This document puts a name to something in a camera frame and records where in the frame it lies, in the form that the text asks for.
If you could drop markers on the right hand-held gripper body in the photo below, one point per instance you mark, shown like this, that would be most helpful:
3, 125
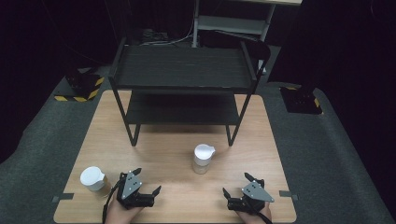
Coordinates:
253, 194

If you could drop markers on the grey tape strip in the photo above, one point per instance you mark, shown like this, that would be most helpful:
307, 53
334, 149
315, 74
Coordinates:
288, 194
63, 197

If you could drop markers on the black stand base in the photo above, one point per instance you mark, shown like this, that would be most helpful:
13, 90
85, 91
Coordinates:
300, 99

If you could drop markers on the person's left hand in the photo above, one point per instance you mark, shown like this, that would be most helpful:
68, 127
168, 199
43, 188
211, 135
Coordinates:
120, 215

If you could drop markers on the black base yellow striped tape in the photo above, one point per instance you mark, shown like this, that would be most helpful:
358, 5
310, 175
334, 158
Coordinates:
81, 85

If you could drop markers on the black two-tier shelf rack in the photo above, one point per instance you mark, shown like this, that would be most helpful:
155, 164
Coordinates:
183, 67

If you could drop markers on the grey metal stand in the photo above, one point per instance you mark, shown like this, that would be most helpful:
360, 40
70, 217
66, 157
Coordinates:
230, 24

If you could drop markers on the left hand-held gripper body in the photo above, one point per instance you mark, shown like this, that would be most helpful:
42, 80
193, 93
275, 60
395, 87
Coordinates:
130, 186

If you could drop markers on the person's right hand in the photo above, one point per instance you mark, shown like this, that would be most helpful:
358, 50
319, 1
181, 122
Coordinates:
253, 217

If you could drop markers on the brown spice jar white lid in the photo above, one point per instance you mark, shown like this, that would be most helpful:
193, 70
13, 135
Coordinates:
92, 179

